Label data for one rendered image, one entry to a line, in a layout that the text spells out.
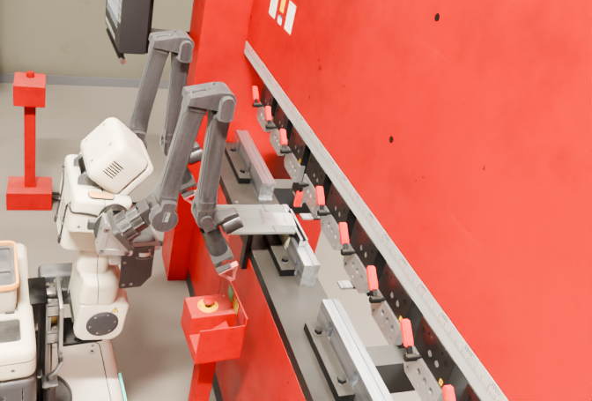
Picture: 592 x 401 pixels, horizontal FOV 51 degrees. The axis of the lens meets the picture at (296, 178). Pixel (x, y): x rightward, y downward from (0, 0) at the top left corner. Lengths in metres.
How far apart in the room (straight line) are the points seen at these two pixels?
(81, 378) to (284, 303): 0.91
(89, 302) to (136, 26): 1.33
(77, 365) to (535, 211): 1.96
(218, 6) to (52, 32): 2.96
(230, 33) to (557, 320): 2.07
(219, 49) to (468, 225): 1.80
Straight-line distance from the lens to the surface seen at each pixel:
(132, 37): 2.93
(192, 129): 1.67
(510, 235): 1.24
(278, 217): 2.32
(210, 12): 2.81
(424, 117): 1.49
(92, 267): 2.08
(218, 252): 1.93
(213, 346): 2.13
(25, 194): 3.96
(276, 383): 2.14
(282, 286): 2.20
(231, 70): 2.92
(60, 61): 5.69
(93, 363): 2.68
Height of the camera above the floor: 2.23
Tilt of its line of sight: 28 degrees down
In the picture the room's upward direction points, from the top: 13 degrees clockwise
